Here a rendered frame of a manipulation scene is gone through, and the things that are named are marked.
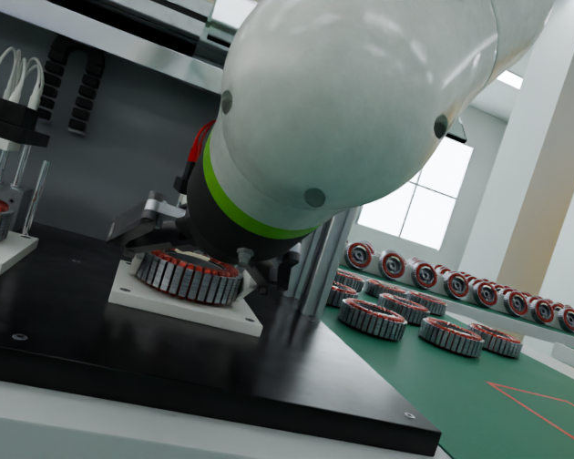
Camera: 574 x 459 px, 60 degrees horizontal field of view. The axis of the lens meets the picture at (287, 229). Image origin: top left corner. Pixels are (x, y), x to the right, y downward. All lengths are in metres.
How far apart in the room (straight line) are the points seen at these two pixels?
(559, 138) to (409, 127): 4.37
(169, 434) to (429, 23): 0.27
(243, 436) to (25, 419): 0.13
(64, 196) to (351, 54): 0.65
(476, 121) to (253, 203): 8.37
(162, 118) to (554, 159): 3.99
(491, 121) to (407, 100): 8.57
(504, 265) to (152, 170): 3.77
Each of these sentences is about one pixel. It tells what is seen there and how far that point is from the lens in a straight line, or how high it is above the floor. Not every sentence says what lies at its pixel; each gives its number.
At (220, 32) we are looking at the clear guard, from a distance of 0.41.
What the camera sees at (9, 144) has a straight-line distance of 0.59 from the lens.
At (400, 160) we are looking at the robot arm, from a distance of 0.22.
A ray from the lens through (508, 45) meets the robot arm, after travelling 0.30.
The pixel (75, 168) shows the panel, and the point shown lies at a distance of 0.80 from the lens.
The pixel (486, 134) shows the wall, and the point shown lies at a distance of 8.71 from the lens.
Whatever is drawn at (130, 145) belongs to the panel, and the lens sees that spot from 0.80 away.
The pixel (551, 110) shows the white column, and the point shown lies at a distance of 4.56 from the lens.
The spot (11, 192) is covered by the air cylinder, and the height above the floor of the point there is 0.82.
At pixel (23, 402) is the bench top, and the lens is 0.34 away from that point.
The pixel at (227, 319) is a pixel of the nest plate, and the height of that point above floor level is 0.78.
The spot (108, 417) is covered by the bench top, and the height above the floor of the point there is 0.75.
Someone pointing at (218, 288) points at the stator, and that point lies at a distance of 0.51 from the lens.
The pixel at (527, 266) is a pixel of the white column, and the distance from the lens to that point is 4.50.
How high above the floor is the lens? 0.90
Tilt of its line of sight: 2 degrees down
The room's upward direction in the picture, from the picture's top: 18 degrees clockwise
